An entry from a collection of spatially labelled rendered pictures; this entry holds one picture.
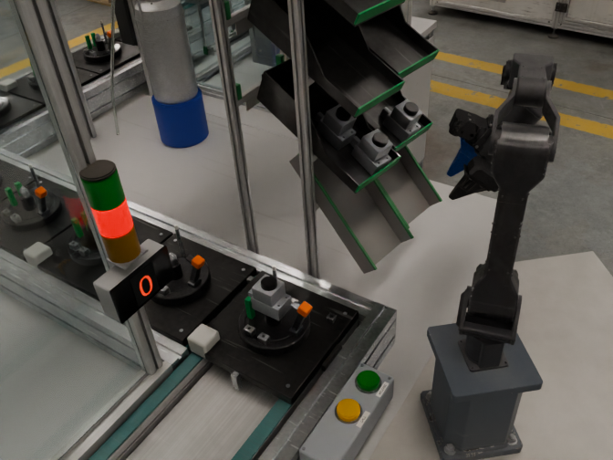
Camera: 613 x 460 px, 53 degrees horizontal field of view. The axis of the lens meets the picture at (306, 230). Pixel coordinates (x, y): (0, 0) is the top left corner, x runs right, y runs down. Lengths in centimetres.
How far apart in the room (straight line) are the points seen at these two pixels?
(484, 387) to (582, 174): 255
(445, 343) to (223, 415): 42
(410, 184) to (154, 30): 85
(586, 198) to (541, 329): 196
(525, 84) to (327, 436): 63
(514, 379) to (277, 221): 82
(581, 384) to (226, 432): 68
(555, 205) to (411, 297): 189
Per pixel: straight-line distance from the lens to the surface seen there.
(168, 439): 116
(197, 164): 190
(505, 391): 103
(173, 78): 190
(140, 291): 100
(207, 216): 168
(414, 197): 144
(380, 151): 116
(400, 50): 126
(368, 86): 113
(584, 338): 141
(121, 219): 92
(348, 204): 130
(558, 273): 154
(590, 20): 496
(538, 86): 90
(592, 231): 312
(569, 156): 362
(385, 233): 133
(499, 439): 117
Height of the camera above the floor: 187
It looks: 39 degrees down
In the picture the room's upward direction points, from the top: 4 degrees counter-clockwise
